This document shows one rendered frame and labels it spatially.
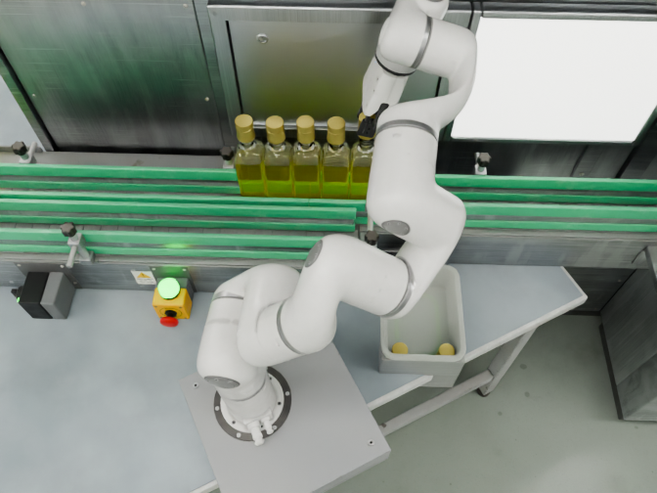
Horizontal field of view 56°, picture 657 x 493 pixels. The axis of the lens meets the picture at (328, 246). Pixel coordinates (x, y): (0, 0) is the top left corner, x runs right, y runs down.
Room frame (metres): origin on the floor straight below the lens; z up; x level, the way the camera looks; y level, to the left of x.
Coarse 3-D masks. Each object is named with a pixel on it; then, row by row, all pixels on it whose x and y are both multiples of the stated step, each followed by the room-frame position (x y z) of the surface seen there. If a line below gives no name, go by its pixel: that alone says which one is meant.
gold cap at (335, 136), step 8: (328, 120) 0.80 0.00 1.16; (336, 120) 0.80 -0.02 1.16; (344, 120) 0.80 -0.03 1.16; (328, 128) 0.79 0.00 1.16; (336, 128) 0.78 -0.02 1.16; (344, 128) 0.79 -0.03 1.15; (328, 136) 0.79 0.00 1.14; (336, 136) 0.78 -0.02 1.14; (344, 136) 0.79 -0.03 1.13; (336, 144) 0.78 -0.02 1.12
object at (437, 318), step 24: (432, 288) 0.66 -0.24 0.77; (456, 288) 0.62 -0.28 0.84; (432, 312) 0.60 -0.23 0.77; (456, 312) 0.57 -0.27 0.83; (384, 336) 0.51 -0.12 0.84; (408, 336) 0.54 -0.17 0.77; (432, 336) 0.54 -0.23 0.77; (456, 336) 0.52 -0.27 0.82; (408, 360) 0.46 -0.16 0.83; (432, 360) 0.46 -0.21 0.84; (456, 360) 0.46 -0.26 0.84
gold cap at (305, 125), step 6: (300, 120) 0.80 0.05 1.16; (306, 120) 0.80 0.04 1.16; (312, 120) 0.80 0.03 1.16; (300, 126) 0.79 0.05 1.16; (306, 126) 0.79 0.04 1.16; (312, 126) 0.79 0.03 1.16; (300, 132) 0.79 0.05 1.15; (306, 132) 0.79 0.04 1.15; (312, 132) 0.79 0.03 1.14; (300, 138) 0.79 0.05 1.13; (306, 138) 0.79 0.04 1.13; (312, 138) 0.79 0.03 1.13
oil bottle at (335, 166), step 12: (324, 144) 0.82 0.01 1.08; (324, 156) 0.78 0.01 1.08; (336, 156) 0.78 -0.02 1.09; (348, 156) 0.79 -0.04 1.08; (324, 168) 0.77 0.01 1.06; (336, 168) 0.77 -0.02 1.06; (348, 168) 0.77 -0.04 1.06; (324, 180) 0.77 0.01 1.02; (336, 180) 0.77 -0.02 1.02; (348, 180) 0.77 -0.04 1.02; (324, 192) 0.77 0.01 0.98; (336, 192) 0.77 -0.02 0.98; (348, 192) 0.78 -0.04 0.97
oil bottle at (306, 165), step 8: (296, 144) 0.81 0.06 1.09; (296, 152) 0.79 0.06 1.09; (304, 152) 0.79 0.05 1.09; (312, 152) 0.79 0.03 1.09; (320, 152) 0.80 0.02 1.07; (296, 160) 0.78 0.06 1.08; (304, 160) 0.78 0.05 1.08; (312, 160) 0.78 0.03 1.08; (320, 160) 0.79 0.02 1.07; (296, 168) 0.77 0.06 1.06; (304, 168) 0.77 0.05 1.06; (312, 168) 0.77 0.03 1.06; (320, 168) 0.78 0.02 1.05; (296, 176) 0.78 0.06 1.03; (304, 176) 0.77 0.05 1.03; (312, 176) 0.77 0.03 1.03; (320, 176) 0.78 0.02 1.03; (296, 184) 0.77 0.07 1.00; (304, 184) 0.77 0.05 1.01; (312, 184) 0.77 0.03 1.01; (320, 184) 0.78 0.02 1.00; (296, 192) 0.78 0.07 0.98; (304, 192) 0.77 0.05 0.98; (312, 192) 0.77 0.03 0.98; (320, 192) 0.78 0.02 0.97
